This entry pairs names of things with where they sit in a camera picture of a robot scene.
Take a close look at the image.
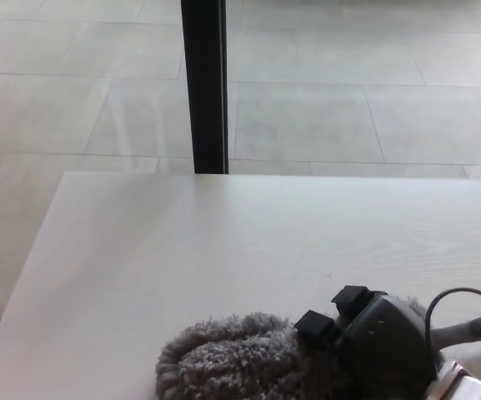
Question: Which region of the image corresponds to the black vertical frame post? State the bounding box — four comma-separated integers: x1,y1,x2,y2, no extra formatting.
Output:
180,0,229,175

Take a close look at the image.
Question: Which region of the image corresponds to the grey fluffy microfibre duster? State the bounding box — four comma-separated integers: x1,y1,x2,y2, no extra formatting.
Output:
155,294,481,400

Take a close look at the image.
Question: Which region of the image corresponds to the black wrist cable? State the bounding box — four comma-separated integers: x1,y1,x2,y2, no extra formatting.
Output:
424,287,481,364

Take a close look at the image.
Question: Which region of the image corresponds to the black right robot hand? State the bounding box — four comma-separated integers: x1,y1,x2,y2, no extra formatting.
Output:
293,284,443,400

